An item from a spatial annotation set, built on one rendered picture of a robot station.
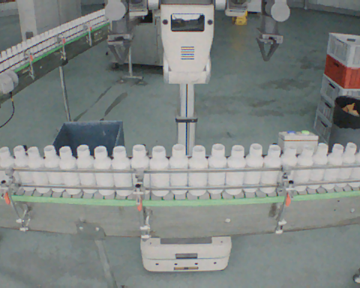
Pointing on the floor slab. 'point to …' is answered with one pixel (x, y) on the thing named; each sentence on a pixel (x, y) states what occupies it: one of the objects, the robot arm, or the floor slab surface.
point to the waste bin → (350, 123)
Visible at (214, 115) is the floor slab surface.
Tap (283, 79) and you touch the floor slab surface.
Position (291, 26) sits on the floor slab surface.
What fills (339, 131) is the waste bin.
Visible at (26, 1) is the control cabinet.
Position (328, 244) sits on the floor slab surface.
